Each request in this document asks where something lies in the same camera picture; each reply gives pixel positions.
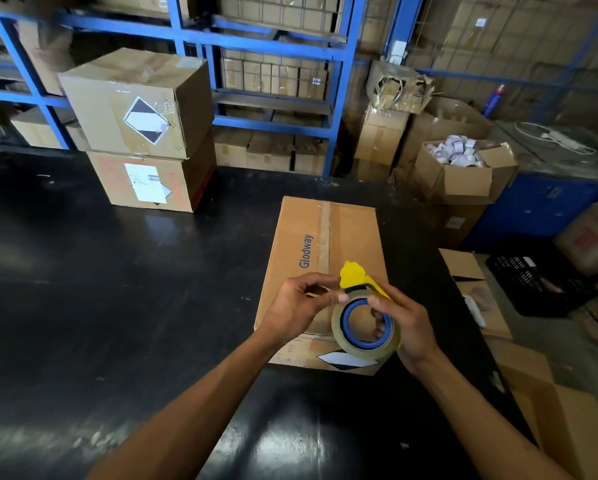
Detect person's left hand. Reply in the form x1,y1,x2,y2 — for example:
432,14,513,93
256,273,349,352

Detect person's right hand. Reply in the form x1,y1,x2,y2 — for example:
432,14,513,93
367,286,443,376

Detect yellow tape dispenser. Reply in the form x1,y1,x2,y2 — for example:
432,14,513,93
339,261,403,349

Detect clear packing tape roll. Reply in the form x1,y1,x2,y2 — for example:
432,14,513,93
331,289,401,363

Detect person's right forearm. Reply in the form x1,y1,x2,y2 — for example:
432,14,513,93
419,347,576,480

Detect person's left forearm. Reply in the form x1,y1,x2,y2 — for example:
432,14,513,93
86,331,296,480

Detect taped cardboard box blue print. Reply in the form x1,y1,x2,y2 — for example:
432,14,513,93
254,196,391,377

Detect flat cardboard sheet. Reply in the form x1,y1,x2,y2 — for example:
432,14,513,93
438,248,513,341

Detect white handheld tool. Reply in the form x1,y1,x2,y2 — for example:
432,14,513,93
463,294,487,329

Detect cardboard box small white label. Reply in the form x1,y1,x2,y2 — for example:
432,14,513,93
435,202,489,249

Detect brown cardboard shelf box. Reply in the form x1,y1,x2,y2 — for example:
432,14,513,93
293,137,331,176
246,132,296,172
213,128,253,168

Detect open cardboard box with rolls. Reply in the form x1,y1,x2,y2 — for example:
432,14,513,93
413,140,519,206

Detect black plastic crate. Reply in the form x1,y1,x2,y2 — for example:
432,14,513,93
485,239,598,318

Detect plain upright cardboard box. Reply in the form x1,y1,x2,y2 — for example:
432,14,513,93
354,107,411,166

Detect pile of white label rolls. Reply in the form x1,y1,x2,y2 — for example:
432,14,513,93
425,135,489,168

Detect blue metal cabinet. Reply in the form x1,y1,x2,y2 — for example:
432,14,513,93
461,172,598,254

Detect large open cardboard box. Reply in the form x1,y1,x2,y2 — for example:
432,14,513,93
398,97,495,170

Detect cardboard box white shipping label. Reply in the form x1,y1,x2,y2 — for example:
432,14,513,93
87,139,218,214

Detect torn open cardboard box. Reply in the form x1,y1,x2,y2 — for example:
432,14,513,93
366,60,436,116

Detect brown sack red print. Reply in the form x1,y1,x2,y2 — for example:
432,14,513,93
554,192,598,276

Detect open cardboard box flaps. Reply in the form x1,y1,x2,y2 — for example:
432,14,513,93
485,339,598,480

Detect stack of small shelf cartons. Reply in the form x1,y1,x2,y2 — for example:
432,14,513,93
221,48,330,101

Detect blue spray bottle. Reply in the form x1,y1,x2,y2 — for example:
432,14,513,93
482,84,506,118

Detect blue metal shelf rack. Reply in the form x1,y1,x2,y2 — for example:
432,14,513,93
0,0,369,178

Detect large cardboard box diamond label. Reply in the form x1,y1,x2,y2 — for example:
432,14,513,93
58,48,215,161

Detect row of cartons under ceiling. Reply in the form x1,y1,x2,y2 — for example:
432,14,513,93
218,0,343,33

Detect low cardboard box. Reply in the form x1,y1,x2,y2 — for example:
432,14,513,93
11,107,76,150

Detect tall cardboard box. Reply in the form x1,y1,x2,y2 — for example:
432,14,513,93
16,19,76,96

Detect white power strip with cable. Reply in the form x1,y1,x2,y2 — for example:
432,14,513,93
513,122,598,156

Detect wire mesh fence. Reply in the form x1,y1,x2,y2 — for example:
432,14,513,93
408,0,598,126

